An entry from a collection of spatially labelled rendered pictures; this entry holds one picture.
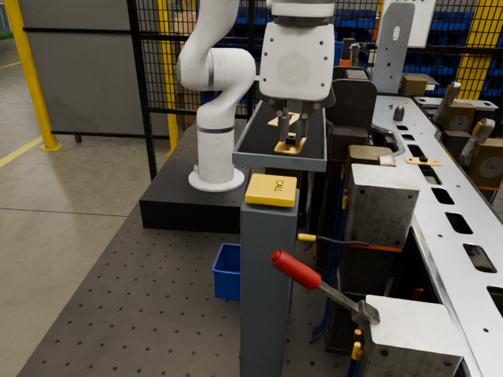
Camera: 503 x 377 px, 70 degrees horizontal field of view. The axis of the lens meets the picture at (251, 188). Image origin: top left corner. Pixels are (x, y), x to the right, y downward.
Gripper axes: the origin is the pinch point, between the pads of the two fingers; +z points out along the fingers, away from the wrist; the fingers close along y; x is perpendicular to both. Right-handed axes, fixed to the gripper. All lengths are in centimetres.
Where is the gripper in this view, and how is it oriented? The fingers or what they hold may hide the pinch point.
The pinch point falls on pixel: (292, 128)
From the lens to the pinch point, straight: 57.2
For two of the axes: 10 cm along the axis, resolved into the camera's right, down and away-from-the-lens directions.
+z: -0.2, 8.7, 4.9
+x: 3.0, -4.7, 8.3
